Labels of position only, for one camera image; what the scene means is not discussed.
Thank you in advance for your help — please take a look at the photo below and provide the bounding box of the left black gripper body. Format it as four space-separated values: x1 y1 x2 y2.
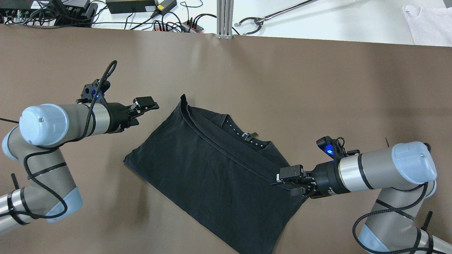
106 103 139 134

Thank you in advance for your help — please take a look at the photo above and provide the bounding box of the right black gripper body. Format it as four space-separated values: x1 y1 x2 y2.
303 163 341 199

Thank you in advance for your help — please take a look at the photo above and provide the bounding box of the black graphic t-shirt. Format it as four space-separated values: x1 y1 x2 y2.
124 95 305 254

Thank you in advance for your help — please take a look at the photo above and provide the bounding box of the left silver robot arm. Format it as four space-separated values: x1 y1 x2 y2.
1 95 159 234

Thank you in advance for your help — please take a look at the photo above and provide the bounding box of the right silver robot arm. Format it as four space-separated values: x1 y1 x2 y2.
273 136 451 254

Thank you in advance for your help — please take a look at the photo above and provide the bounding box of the orange black usb hub far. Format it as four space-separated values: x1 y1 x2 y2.
181 20 204 34

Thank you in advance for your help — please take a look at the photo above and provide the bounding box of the black power adapter yellow label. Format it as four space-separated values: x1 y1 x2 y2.
150 0 177 19

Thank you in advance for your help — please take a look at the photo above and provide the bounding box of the black flat device box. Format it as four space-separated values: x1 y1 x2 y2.
105 0 158 14

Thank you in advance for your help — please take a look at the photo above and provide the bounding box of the long reach grabber tool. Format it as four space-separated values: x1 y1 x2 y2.
234 0 317 36

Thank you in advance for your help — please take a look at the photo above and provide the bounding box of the white folded garment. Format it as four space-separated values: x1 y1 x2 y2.
402 5 452 47

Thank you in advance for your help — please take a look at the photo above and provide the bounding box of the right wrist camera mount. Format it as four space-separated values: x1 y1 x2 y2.
316 136 360 162

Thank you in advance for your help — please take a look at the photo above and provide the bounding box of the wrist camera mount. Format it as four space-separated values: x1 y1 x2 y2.
76 79 111 103
316 136 360 162

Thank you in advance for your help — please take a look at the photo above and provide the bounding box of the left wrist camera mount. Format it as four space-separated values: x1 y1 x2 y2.
76 79 111 103

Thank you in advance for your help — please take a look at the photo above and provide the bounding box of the aluminium frame post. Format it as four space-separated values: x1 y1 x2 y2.
216 0 234 40

